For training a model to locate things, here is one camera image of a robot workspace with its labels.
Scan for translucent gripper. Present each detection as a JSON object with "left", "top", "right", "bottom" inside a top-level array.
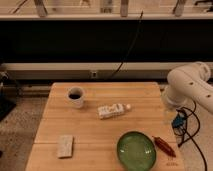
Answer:
[{"left": 163, "top": 100, "right": 176, "bottom": 124}]

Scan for white rectangular sponge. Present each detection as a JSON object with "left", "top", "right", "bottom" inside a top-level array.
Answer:
[{"left": 57, "top": 135, "right": 74, "bottom": 158}]

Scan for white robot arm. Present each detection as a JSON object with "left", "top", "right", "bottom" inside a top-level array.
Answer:
[{"left": 162, "top": 62, "right": 213, "bottom": 124}]

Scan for green ceramic bowl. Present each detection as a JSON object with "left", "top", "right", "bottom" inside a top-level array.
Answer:
[{"left": 117, "top": 131, "right": 157, "bottom": 171}]

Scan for red chili pepper toy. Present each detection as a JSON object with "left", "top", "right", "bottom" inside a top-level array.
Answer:
[{"left": 153, "top": 137, "right": 176, "bottom": 157}]

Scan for white plastic bottle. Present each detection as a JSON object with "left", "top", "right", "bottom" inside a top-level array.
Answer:
[{"left": 98, "top": 103, "right": 131, "bottom": 119}]

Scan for wooden table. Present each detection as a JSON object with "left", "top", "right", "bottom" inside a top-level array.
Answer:
[{"left": 25, "top": 82, "right": 177, "bottom": 171}]

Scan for blue cable connector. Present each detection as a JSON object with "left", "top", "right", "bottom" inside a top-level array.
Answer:
[{"left": 172, "top": 114, "right": 185, "bottom": 128}]

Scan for black floor cables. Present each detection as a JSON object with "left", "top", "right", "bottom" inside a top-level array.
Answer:
[{"left": 175, "top": 101, "right": 208, "bottom": 171}]

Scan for white wall outlet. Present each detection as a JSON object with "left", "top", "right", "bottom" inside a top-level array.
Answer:
[{"left": 91, "top": 71, "right": 98, "bottom": 79}]

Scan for black hanging cable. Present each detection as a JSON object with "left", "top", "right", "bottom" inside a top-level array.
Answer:
[{"left": 105, "top": 10, "right": 145, "bottom": 80}]

